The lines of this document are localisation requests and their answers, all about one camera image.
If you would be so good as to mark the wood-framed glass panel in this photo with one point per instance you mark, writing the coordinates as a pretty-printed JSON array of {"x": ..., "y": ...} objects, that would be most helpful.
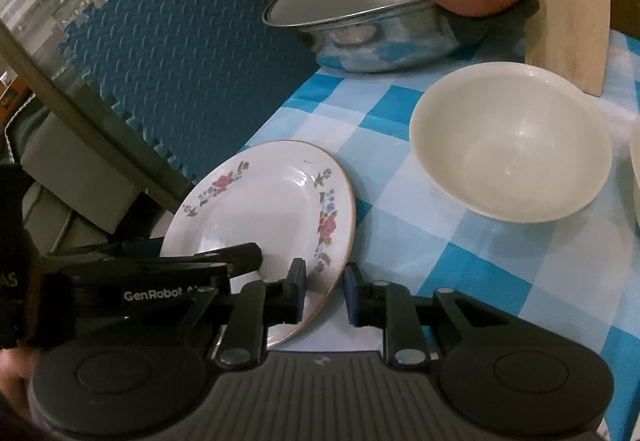
[{"x": 65, "y": 86}]

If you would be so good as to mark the floral white plate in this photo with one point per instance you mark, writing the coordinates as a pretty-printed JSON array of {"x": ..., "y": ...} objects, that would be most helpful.
[{"x": 260, "y": 201}]

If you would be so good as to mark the steel pot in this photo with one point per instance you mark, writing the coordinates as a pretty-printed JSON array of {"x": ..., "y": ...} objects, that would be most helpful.
[{"x": 390, "y": 41}]

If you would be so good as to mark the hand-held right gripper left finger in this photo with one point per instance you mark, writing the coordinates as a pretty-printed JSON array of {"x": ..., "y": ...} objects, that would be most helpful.
[{"x": 299, "y": 292}]

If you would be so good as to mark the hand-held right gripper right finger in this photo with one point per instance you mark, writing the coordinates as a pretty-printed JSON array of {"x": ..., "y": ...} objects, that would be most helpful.
[{"x": 352, "y": 297}]

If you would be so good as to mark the grey cushioned seat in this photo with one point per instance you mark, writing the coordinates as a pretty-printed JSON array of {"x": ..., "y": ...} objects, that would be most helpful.
[{"x": 75, "y": 171}]

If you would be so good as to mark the white bowl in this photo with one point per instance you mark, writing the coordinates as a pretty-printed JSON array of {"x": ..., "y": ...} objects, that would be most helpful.
[{"x": 510, "y": 146}]

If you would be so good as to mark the blue checkered tablecloth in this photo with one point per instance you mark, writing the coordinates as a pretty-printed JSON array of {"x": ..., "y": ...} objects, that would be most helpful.
[{"x": 400, "y": 246}]

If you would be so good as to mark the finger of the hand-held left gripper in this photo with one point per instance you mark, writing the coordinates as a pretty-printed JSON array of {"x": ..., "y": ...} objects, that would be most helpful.
[
  {"x": 235, "y": 257},
  {"x": 130, "y": 249}
]

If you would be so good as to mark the blue foam mat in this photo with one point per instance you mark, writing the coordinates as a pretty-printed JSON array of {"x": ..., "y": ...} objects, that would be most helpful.
[{"x": 200, "y": 51}]

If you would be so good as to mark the wooden knife block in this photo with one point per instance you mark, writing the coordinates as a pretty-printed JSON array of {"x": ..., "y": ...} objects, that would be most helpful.
[{"x": 570, "y": 1}]

